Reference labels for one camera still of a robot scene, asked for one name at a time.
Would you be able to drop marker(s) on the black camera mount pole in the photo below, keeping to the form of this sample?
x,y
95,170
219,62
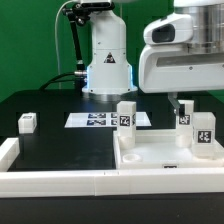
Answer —
x,y
80,66

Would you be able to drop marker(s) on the white AprilTag base sheet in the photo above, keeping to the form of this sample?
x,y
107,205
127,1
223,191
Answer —
x,y
104,119

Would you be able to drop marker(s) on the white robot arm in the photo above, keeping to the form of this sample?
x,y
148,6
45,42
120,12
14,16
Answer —
x,y
109,72

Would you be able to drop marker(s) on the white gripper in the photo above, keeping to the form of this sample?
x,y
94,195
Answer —
x,y
183,52

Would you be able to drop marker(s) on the white square table top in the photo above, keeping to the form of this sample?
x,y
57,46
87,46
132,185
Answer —
x,y
157,149

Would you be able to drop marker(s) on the white U-shaped obstacle fence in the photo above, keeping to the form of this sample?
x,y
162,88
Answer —
x,y
199,176

